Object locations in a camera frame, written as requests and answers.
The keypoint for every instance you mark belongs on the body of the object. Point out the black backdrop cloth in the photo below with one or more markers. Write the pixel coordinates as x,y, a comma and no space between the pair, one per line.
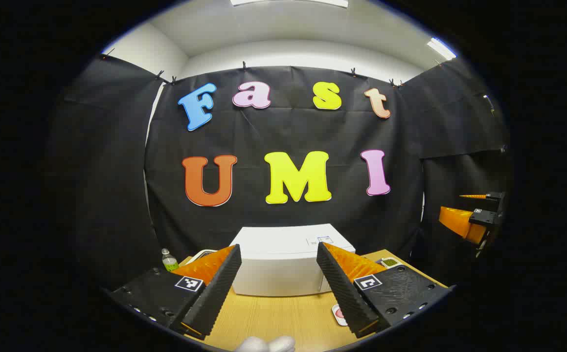
283,137

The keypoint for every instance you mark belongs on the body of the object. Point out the white toaster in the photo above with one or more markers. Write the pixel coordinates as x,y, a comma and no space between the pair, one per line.
200,254

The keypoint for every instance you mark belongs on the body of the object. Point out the ceiling light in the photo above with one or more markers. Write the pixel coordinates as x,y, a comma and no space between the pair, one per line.
441,49

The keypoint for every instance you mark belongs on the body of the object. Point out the white microwave oven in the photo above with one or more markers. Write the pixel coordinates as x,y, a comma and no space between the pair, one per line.
278,264

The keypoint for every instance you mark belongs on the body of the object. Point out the white square plate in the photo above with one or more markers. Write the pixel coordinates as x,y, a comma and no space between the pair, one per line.
335,320

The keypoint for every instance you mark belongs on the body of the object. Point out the green drink bottle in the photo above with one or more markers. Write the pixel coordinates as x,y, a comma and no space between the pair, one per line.
170,263

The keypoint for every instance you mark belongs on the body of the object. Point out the divided white bean dish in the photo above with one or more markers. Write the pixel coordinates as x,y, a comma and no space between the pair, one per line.
390,262

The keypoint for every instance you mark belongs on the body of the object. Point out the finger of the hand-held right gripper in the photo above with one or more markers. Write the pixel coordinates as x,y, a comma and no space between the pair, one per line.
496,196
459,220

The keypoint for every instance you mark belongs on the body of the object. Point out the pink ham slice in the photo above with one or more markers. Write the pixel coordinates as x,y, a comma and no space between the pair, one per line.
339,313

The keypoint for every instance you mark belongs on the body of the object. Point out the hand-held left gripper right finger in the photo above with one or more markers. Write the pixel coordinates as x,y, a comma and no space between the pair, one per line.
342,288

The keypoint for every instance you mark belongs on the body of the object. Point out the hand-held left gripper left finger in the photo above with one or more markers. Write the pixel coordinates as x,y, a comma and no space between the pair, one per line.
217,288

